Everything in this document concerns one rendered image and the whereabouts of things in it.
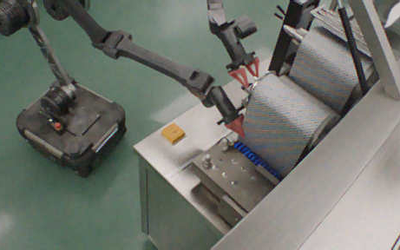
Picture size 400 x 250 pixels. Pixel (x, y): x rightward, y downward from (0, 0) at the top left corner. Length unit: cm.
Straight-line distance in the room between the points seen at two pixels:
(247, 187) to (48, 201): 149
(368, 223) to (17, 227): 201
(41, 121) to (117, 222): 81
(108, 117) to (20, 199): 77
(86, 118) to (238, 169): 136
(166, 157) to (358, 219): 84
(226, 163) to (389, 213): 63
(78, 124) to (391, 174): 191
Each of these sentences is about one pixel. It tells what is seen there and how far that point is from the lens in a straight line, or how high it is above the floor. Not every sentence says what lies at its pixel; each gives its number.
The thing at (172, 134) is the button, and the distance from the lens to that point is 147.
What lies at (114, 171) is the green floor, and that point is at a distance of 247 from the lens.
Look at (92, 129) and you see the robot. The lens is 238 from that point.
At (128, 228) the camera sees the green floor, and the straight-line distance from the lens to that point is 228.
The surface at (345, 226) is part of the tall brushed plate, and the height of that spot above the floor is 144.
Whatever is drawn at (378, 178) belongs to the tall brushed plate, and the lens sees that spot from 91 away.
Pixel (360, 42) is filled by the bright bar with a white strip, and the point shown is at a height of 145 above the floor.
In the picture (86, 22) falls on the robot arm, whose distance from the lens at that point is 144.
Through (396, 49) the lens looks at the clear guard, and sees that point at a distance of 81.
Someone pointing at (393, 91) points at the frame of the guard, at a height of 167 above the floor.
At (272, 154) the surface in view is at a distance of 128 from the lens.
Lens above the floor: 209
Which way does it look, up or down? 50 degrees down
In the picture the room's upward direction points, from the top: 10 degrees clockwise
